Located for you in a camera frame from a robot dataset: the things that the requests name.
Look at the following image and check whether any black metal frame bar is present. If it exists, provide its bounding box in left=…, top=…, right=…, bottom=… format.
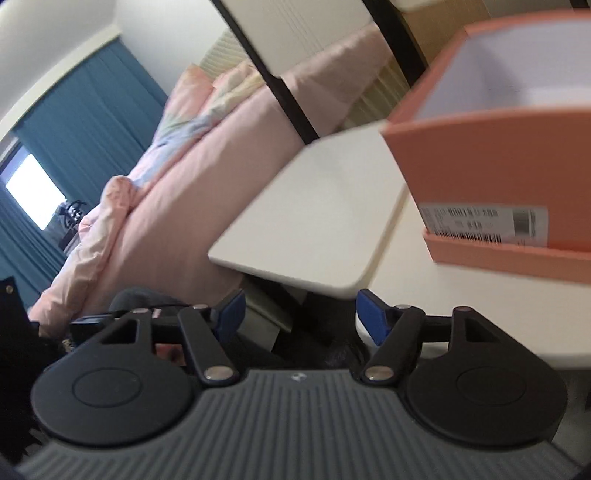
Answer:
left=210, top=0, right=320, bottom=145
left=362, top=0, right=431, bottom=77

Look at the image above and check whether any dark object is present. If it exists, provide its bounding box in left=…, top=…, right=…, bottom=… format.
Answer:
left=0, top=274, right=44, bottom=462

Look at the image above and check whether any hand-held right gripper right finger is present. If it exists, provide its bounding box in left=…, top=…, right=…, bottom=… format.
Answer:
left=355, top=289, right=504, bottom=386

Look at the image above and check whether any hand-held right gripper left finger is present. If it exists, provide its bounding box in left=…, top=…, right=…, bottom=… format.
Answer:
left=97, top=290, right=246, bottom=387

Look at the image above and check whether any pastel blanket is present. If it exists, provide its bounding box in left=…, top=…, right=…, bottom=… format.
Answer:
left=152, top=60, right=266, bottom=158

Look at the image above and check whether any pink duvet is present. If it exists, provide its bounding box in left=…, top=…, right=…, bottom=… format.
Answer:
left=30, top=23, right=393, bottom=326

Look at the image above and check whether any wooden cabinet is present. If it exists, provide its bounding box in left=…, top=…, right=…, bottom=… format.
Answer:
left=399, top=0, right=492, bottom=77

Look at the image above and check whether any window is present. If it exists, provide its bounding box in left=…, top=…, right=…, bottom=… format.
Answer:
left=4, top=152, right=66, bottom=232

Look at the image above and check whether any beige ribbed panel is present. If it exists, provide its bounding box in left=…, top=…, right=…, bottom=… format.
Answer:
left=344, top=60, right=419, bottom=136
left=201, top=28, right=250, bottom=85

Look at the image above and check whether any grey object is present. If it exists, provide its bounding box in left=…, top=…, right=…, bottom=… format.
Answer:
left=108, top=286, right=192, bottom=320

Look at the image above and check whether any pink pillow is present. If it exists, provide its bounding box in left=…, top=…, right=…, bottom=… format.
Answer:
left=159, top=65, right=220, bottom=139

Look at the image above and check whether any salmon cardboard box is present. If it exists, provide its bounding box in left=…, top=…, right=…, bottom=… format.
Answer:
left=381, top=16, right=591, bottom=252

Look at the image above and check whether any salmon box lid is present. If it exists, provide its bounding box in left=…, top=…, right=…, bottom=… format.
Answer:
left=422, top=230, right=591, bottom=283

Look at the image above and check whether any blue curtain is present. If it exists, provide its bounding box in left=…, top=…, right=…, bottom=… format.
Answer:
left=0, top=41, right=169, bottom=308

